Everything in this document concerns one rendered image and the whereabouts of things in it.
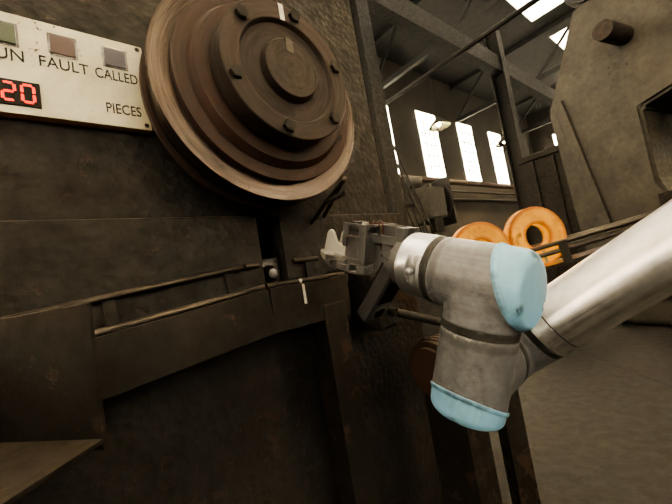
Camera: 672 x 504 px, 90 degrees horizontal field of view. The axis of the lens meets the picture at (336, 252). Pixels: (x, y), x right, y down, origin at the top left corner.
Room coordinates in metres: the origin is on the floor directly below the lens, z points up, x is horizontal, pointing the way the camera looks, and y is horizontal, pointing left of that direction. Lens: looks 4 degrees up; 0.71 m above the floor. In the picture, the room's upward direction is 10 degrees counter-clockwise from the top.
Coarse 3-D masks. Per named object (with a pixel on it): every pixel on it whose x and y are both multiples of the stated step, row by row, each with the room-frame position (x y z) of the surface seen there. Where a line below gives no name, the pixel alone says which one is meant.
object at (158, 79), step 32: (192, 0) 0.60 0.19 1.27; (160, 32) 0.56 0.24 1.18; (160, 64) 0.55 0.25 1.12; (160, 96) 0.55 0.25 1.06; (192, 128) 0.58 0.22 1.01; (352, 128) 0.83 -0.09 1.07; (192, 160) 0.61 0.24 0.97; (224, 160) 0.61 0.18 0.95; (256, 192) 0.65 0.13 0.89; (288, 192) 0.69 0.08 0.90; (320, 192) 0.74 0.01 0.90
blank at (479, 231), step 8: (472, 224) 0.86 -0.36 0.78; (480, 224) 0.86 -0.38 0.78; (488, 224) 0.86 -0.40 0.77; (456, 232) 0.88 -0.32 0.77; (464, 232) 0.86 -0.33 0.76; (472, 232) 0.86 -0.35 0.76; (480, 232) 0.86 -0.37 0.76; (488, 232) 0.86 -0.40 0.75; (496, 232) 0.86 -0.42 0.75; (480, 240) 0.88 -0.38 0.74; (488, 240) 0.86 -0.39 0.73; (496, 240) 0.86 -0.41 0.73; (504, 240) 0.87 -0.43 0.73
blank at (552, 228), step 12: (516, 216) 0.87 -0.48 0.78; (528, 216) 0.87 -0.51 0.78; (540, 216) 0.87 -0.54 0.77; (552, 216) 0.88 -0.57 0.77; (504, 228) 0.89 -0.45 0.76; (516, 228) 0.87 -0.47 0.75; (540, 228) 0.90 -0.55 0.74; (552, 228) 0.88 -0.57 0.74; (564, 228) 0.88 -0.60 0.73; (516, 240) 0.87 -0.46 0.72; (552, 240) 0.88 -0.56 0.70; (540, 252) 0.87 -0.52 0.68
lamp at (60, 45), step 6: (54, 36) 0.57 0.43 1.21; (60, 36) 0.57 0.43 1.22; (54, 42) 0.57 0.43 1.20; (60, 42) 0.57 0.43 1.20; (66, 42) 0.58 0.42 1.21; (72, 42) 0.58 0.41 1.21; (54, 48) 0.57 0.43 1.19; (60, 48) 0.57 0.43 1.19; (66, 48) 0.58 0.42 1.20; (72, 48) 0.58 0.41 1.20; (60, 54) 0.57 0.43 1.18; (66, 54) 0.58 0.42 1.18; (72, 54) 0.58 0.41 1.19
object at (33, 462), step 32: (0, 320) 0.31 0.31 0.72; (32, 320) 0.30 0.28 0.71; (64, 320) 0.29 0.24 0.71; (0, 352) 0.31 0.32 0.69; (32, 352) 0.30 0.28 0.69; (64, 352) 0.29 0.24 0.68; (96, 352) 0.28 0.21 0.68; (0, 384) 0.31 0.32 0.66; (32, 384) 0.30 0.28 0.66; (64, 384) 0.29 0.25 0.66; (96, 384) 0.28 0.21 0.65; (0, 416) 0.31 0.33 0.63; (32, 416) 0.30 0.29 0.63; (64, 416) 0.29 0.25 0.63; (96, 416) 0.28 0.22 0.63; (0, 448) 0.30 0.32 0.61; (32, 448) 0.29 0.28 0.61; (64, 448) 0.28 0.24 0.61; (96, 448) 0.28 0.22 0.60; (0, 480) 0.24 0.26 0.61; (32, 480) 0.24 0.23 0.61
